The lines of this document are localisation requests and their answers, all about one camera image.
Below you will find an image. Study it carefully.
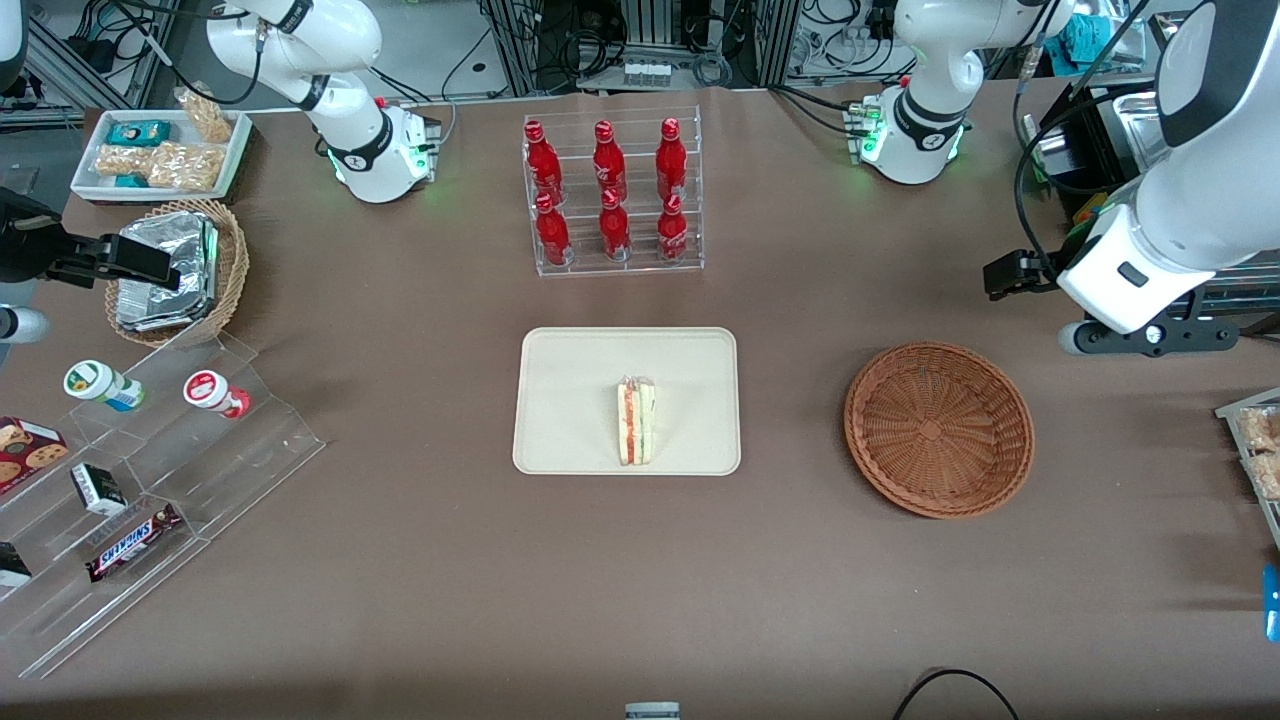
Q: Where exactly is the teal snack box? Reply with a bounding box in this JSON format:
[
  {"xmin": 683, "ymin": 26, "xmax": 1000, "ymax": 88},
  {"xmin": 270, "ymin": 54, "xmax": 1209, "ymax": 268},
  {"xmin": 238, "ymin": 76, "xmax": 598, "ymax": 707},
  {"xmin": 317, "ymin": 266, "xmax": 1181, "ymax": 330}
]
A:
[{"xmin": 106, "ymin": 120, "xmax": 172, "ymax": 149}]

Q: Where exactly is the red cookie box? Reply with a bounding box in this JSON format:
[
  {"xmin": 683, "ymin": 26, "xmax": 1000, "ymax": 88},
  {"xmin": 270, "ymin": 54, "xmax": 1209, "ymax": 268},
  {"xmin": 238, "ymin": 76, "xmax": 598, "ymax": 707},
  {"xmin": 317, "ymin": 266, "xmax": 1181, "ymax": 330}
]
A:
[{"xmin": 0, "ymin": 416, "xmax": 71, "ymax": 497}]

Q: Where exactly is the clear acrylic bottle rack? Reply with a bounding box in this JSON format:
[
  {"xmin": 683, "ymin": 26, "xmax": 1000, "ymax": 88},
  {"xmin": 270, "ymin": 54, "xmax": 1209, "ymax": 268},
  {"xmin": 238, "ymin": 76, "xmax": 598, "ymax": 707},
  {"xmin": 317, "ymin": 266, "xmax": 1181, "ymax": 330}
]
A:
[{"xmin": 521, "ymin": 105, "xmax": 705, "ymax": 279}]

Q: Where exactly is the foil wrapped package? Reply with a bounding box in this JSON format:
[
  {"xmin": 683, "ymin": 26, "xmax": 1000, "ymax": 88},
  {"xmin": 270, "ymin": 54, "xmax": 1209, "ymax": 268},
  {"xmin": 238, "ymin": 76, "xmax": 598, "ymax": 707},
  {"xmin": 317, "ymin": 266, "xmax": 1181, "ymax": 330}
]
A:
[{"xmin": 115, "ymin": 211, "xmax": 220, "ymax": 334}]

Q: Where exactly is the black food warmer cabinet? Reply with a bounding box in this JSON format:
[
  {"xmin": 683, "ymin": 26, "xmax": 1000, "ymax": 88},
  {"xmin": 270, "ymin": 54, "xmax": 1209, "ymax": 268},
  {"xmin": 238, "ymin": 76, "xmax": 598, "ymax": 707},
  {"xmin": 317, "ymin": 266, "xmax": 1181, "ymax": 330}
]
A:
[{"xmin": 1020, "ymin": 80, "xmax": 1280, "ymax": 344}]

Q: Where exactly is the brown round wicker basket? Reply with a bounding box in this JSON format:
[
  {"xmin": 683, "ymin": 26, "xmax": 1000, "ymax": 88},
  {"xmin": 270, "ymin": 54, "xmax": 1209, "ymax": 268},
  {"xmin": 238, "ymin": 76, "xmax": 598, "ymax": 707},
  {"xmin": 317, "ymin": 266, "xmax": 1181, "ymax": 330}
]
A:
[{"xmin": 843, "ymin": 341, "xmax": 1036, "ymax": 520}]

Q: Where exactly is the beige plastic tray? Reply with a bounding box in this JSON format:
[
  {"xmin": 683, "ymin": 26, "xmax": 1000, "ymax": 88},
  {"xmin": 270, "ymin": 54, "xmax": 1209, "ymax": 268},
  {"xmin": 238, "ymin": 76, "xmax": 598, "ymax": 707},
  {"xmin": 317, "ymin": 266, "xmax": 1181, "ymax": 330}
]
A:
[{"xmin": 512, "ymin": 327, "xmax": 742, "ymax": 477}]

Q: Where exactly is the triangle sandwich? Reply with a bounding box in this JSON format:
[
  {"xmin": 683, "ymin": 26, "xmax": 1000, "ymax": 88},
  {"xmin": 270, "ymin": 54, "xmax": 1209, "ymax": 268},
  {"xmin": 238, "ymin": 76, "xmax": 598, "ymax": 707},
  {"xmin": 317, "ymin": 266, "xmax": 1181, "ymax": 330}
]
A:
[{"xmin": 614, "ymin": 375, "xmax": 659, "ymax": 468}]

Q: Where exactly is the red lid yogurt cup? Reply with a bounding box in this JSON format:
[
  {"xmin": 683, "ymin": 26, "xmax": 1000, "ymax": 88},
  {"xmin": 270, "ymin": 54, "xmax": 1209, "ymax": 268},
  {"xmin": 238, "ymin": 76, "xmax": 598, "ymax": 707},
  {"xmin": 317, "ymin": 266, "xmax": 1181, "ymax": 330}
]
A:
[{"xmin": 183, "ymin": 369, "xmax": 252, "ymax": 420}]

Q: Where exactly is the light tan wicker basket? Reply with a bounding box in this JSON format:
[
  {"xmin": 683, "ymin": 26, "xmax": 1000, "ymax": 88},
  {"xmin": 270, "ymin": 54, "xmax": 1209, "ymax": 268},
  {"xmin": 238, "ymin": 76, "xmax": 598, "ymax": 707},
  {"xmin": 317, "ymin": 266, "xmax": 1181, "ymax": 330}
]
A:
[{"xmin": 104, "ymin": 198, "xmax": 251, "ymax": 349}]

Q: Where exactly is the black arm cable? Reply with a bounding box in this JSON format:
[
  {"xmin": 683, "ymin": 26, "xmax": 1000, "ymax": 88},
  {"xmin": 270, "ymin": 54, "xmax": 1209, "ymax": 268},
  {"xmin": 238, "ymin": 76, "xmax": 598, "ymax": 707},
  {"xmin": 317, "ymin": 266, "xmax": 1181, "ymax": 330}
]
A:
[{"xmin": 1010, "ymin": 0, "xmax": 1157, "ymax": 283}]

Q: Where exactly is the black looped cable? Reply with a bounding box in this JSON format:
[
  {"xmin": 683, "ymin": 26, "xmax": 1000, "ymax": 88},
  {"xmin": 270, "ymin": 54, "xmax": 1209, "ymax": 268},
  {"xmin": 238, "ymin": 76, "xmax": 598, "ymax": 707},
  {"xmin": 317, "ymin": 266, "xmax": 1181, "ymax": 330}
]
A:
[{"xmin": 892, "ymin": 667, "xmax": 1020, "ymax": 720}]

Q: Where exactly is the red cola bottle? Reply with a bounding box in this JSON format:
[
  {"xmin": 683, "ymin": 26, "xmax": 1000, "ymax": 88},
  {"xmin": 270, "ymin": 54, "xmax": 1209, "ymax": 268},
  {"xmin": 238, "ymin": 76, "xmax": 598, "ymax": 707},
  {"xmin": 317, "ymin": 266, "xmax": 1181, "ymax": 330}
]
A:
[
  {"xmin": 534, "ymin": 193, "xmax": 573, "ymax": 267},
  {"xmin": 524, "ymin": 120, "xmax": 564, "ymax": 207},
  {"xmin": 592, "ymin": 120, "xmax": 630, "ymax": 207},
  {"xmin": 655, "ymin": 117, "xmax": 690, "ymax": 205},
  {"xmin": 598, "ymin": 188, "xmax": 633, "ymax": 263},
  {"xmin": 656, "ymin": 193, "xmax": 691, "ymax": 265}
]

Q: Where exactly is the grey tray at edge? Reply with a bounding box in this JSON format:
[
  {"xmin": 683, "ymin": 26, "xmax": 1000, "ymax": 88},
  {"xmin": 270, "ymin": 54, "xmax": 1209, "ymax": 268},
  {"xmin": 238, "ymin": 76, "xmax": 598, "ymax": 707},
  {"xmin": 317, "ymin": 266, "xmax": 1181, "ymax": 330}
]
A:
[{"xmin": 1214, "ymin": 387, "xmax": 1280, "ymax": 553}]

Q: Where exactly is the aluminium frame rack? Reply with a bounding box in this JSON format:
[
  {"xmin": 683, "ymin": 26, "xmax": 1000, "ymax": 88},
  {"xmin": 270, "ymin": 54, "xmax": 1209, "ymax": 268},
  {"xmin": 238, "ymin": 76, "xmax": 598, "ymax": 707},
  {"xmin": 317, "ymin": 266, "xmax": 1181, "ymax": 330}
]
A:
[{"xmin": 478, "ymin": 0, "xmax": 803, "ymax": 93}]

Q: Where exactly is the clear acrylic stepped display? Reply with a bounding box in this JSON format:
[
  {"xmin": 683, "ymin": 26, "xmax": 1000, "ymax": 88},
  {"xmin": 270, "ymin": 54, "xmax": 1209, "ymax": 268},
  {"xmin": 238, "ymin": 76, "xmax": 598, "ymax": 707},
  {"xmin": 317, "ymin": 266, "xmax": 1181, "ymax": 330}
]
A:
[{"xmin": 0, "ymin": 333, "xmax": 327, "ymax": 681}]

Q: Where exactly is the teal cloth bundle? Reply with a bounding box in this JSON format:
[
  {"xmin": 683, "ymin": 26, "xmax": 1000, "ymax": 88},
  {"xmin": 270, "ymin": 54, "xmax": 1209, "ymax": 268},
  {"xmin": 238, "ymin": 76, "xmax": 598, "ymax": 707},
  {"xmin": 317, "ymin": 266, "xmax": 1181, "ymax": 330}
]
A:
[{"xmin": 1058, "ymin": 8, "xmax": 1137, "ymax": 69}]

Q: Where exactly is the Snickers chocolate bar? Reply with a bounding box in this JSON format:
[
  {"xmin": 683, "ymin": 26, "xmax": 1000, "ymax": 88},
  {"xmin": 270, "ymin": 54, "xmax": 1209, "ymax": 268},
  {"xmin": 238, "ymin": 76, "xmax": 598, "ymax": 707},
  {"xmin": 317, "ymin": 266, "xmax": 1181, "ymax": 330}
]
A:
[{"xmin": 85, "ymin": 503, "xmax": 185, "ymax": 584}]

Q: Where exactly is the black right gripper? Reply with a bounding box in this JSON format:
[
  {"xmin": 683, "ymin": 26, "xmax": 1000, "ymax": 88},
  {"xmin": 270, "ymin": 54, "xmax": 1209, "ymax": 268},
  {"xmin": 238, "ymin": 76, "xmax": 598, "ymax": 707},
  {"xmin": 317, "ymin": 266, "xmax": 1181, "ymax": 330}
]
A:
[{"xmin": 0, "ymin": 188, "xmax": 184, "ymax": 292}]

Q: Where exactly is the small black white box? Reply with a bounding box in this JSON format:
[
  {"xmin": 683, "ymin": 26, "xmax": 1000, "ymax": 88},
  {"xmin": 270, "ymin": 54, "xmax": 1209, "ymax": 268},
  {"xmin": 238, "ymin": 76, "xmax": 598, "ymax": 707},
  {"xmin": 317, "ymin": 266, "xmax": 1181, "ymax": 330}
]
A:
[{"xmin": 70, "ymin": 462, "xmax": 129, "ymax": 518}]

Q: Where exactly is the green lid yogurt cup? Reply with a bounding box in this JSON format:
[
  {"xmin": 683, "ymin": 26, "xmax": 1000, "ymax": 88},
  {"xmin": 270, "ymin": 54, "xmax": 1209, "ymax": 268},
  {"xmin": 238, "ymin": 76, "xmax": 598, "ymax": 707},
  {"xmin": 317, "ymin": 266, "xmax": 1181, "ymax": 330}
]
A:
[{"xmin": 63, "ymin": 360, "xmax": 147, "ymax": 413}]

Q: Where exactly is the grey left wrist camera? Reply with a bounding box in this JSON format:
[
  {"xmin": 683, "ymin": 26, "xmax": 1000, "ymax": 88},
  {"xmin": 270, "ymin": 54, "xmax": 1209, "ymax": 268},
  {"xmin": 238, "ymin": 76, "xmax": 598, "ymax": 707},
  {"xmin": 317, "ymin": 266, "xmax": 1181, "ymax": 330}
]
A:
[{"xmin": 1058, "ymin": 314, "xmax": 1242, "ymax": 359}]

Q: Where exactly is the steel warmer pan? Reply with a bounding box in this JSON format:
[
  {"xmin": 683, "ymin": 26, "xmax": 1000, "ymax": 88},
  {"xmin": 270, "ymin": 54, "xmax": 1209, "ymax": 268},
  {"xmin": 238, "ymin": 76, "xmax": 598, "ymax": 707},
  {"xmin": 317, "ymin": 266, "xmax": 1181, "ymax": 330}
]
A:
[{"xmin": 1112, "ymin": 89, "xmax": 1166, "ymax": 136}]

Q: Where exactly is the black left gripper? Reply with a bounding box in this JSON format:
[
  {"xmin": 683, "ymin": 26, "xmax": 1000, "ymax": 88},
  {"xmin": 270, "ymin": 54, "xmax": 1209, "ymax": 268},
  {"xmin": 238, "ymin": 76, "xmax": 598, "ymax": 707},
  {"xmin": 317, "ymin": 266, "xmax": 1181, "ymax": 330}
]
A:
[{"xmin": 983, "ymin": 249, "xmax": 1063, "ymax": 302}]

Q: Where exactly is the white rectangular snack tray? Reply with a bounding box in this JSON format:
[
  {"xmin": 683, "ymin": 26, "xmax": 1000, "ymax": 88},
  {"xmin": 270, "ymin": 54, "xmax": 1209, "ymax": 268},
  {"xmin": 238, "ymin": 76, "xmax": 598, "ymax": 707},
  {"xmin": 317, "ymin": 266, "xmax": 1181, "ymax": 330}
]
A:
[{"xmin": 69, "ymin": 108, "xmax": 254, "ymax": 205}]

